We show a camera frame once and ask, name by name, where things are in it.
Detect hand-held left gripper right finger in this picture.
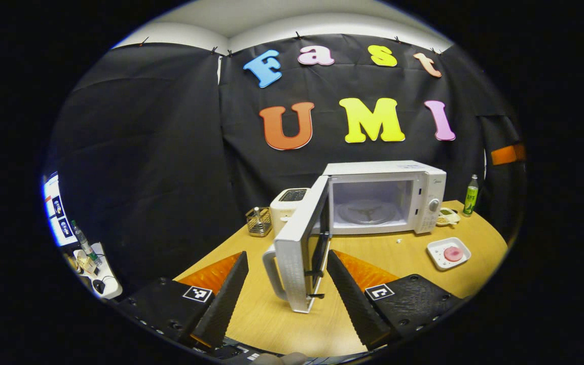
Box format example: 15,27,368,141
325,250,467,351

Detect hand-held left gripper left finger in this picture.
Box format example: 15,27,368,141
115,250,250,349

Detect white microwave oven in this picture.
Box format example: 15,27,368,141
263,161,447,313

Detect white square plate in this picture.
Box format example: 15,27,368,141
427,237,471,270

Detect glass microwave turntable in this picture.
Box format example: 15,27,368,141
337,199,399,226

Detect green label drink bottle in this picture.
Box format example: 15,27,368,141
463,174,479,217

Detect white divided bean dish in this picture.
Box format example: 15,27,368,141
436,208,461,226

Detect white toaster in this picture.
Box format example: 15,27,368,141
270,189,310,236

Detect white side table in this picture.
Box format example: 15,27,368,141
71,242,123,300

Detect clear bottle with dark cap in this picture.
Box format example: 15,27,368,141
70,220,101,265

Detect black backdrop cloth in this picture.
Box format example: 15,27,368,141
44,33,526,300

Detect computer monitor screen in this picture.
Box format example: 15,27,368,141
43,172,79,247

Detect wire mesh basket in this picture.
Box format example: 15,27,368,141
245,207,272,237

